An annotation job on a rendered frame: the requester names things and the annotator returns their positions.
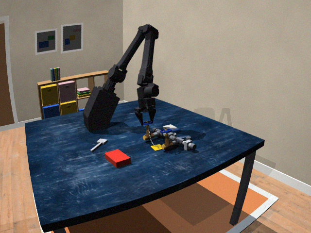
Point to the yellow tag with metal chain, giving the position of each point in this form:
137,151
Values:
156,147

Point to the red rectangular block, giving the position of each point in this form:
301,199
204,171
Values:
117,158

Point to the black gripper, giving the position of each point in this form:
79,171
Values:
139,114

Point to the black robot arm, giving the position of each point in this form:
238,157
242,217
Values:
145,77

